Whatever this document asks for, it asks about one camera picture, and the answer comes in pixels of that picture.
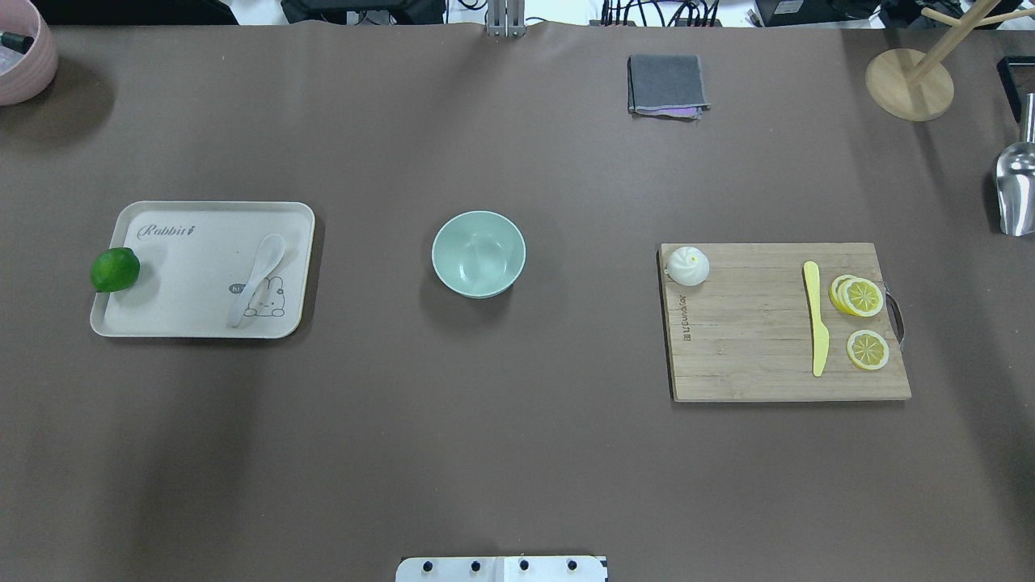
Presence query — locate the yellow plastic knife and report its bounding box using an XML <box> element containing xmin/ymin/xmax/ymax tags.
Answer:
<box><xmin>802</xmin><ymin>260</ymin><xmax>830</xmax><ymax>378</ymax></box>

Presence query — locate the bamboo cutting board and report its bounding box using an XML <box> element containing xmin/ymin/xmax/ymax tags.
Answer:
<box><xmin>658</xmin><ymin>242</ymin><xmax>910</xmax><ymax>403</ymax></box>

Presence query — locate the grey folded cloth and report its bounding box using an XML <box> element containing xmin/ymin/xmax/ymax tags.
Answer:
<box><xmin>626</xmin><ymin>54</ymin><xmax>712</xmax><ymax>120</ymax></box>

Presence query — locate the green lime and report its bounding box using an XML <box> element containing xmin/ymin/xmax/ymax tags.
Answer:
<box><xmin>90</xmin><ymin>248</ymin><xmax>141</xmax><ymax>293</ymax></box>

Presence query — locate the white ceramic spoon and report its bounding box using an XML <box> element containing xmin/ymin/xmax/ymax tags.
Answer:
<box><xmin>228</xmin><ymin>234</ymin><xmax>287</xmax><ymax>328</ymax></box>

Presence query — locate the black tray on table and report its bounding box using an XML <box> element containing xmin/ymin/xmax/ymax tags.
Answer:
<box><xmin>997</xmin><ymin>55</ymin><xmax>1034</xmax><ymax>123</ymax></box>

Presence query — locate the wooden mug tree stand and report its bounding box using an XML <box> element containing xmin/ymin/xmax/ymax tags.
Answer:
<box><xmin>864</xmin><ymin>1</ymin><xmax>1034</xmax><ymax>122</ymax></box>

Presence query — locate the metal scoop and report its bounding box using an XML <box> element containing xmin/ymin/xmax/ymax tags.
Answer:
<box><xmin>995</xmin><ymin>93</ymin><xmax>1034</xmax><ymax>237</ymax></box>

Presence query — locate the aluminium frame post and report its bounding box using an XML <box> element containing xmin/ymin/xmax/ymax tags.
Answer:
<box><xmin>485</xmin><ymin>0</ymin><xmax>527</xmax><ymax>38</ymax></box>

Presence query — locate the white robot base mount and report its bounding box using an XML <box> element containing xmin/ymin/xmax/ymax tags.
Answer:
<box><xmin>395</xmin><ymin>554</ymin><xmax>609</xmax><ymax>581</ymax></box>

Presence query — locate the single lemon slice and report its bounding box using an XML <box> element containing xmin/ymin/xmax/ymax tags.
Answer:
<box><xmin>846</xmin><ymin>329</ymin><xmax>890</xmax><ymax>371</ymax></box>

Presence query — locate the pink bowl with ice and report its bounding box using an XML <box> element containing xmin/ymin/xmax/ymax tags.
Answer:
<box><xmin>1</xmin><ymin>1</ymin><xmax>58</xmax><ymax>106</ymax></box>

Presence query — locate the mint green bowl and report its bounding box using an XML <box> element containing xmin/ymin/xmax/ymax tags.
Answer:
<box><xmin>430</xmin><ymin>210</ymin><xmax>527</xmax><ymax>299</ymax></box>

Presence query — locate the upper lemon slice stack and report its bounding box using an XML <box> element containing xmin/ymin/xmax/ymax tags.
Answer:
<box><xmin>829</xmin><ymin>275</ymin><xmax>885</xmax><ymax>318</ymax></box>

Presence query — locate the beige rabbit tray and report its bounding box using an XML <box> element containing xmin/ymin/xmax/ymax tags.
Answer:
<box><xmin>90</xmin><ymin>201</ymin><xmax>315</xmax><ymax>340</ymax></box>

